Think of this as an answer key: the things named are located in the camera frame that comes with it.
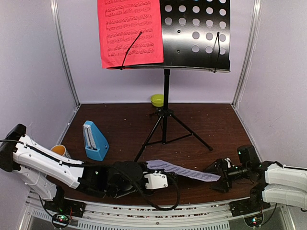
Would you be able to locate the aluminium corner post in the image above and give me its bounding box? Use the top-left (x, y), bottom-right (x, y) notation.
top-left (232, 0), bottom-right (263, 110)
top-left (50, 0), bottom-right (80, 107)

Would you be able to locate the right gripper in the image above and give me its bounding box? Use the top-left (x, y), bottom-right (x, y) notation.
top-left (203, 159), bottom-right (249, 193)

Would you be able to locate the white patterned mug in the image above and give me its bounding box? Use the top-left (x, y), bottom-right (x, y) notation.
top-left (51, 144), bottom-right (71, 159)

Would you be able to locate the blue metronome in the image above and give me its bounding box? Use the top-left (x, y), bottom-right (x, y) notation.
top-left (83, 120), bottom-right (110, 161)

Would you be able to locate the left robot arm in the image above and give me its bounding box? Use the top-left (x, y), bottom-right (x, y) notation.
top-left (0, 124), bottom-right (180, 213)

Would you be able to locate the green plastic bowl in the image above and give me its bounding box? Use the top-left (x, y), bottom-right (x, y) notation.
top-left (150, 94), bottom-right (164, 107)

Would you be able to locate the left aluminium corner post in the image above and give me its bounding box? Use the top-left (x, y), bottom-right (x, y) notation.
top-left (50, 0), bottom-right (80, 107)

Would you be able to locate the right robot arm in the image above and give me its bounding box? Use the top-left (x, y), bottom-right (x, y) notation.
top-left (204, 145), bottom-right (307, 216)

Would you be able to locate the black music stand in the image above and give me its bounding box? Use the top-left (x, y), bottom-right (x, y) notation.
top-left (114, 0), bottom-right (230, 161)

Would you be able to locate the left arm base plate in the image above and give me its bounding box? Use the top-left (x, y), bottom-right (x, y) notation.
top-left (39, 197), bottom-right (86, 230)

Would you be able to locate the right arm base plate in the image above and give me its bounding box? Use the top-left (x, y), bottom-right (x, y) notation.
top-left (229, 198), bottom-right (271, 228)

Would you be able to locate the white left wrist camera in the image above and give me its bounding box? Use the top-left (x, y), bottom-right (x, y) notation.
top-left (143, 171), bottom-right (168, 190)

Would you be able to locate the red sheet music paper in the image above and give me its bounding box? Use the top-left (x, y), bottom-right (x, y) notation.
top-left (97, 0), bottom-right (164, 69)

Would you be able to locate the right aluminium corner post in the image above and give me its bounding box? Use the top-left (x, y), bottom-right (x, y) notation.
top-left (232, 0), bottom-right (263, 110)

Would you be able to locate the white sheet music paper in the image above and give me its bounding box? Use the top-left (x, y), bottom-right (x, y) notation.
top-left (146, 160), bottom-right (221, 182)

